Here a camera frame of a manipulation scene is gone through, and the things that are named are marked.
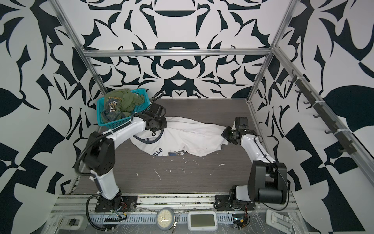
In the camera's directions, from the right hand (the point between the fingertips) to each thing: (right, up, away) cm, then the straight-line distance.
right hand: (225, 132), depth 89 cm
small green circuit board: (+3, -40, -18) cm, 44 cm away
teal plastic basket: (-84, +16, +15) cm, 87 cm away
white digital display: (-16, -38, -22) cm, 46 cm away
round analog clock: (-33, -36, -22) cm, 54 cm away
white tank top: (-26, -3, +7) cm, 27 cm away
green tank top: (-72, +18, +19) cm, 77 cm away
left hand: (-36, +6, +3) cm, 37 cm away
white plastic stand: (+20, -39, -20) cm, 48 cm away
